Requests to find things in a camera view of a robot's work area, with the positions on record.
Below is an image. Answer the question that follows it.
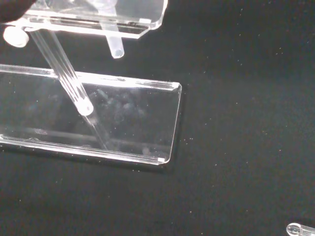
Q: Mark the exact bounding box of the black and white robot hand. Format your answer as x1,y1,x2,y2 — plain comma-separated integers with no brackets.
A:
0,0,38,23

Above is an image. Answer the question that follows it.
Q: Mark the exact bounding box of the clear funnel stand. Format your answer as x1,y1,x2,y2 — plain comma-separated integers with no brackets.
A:
0,0,183,166

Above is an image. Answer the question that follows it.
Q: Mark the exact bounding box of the black cloth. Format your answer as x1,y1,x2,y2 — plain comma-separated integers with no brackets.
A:
0,0,315,236

